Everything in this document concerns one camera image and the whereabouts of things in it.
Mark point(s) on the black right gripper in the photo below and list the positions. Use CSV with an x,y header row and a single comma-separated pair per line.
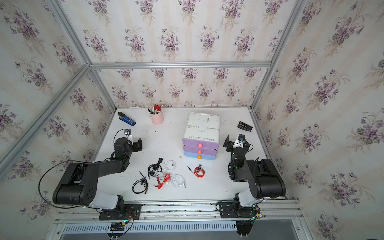
x,y
227,142

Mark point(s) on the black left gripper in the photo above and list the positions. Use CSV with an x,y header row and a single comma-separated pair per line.
x,y
139,145

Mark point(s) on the black wired earphones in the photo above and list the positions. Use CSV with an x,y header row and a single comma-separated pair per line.
x,y
153,169
140,186

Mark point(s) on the purple top drawer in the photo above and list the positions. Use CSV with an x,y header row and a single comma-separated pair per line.
x,y
196,143

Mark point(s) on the purple drawer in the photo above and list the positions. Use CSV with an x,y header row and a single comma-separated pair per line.
x,y
200,151
196,143

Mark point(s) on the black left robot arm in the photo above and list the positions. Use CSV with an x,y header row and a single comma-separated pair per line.
x,y
78,186

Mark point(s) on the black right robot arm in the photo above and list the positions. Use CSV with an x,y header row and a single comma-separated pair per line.
x,y
263,178

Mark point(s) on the purple middle drawer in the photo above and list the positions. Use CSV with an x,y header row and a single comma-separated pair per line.
x,y
200,151

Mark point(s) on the white drawer cabinet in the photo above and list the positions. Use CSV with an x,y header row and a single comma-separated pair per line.
x,y
204,127

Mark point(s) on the blue bottom drawer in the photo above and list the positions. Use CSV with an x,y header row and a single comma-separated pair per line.
x,y
199,156

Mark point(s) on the black stapler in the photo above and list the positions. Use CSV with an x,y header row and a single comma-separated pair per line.
x,y
245,127

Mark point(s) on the blue stapler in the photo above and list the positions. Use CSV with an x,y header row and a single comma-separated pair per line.
x,y
126,119

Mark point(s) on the pink pen cup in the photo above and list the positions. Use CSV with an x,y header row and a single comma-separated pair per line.
x,y
158,118

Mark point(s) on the red scissors in cup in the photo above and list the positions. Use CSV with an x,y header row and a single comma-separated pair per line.
x,y
157,109

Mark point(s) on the red wired earphones coiled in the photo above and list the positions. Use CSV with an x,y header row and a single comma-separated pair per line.
x,y
198,171

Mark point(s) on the white wired earphones coiled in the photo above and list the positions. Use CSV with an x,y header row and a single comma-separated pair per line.
x,y
178,181

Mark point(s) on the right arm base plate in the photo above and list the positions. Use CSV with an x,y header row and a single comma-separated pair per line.
x,y
237,210

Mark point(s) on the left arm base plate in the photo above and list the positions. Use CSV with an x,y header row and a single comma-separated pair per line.
x,y
129,211

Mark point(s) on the aluminium front rail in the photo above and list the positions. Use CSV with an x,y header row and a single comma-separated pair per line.
x,y
215,210

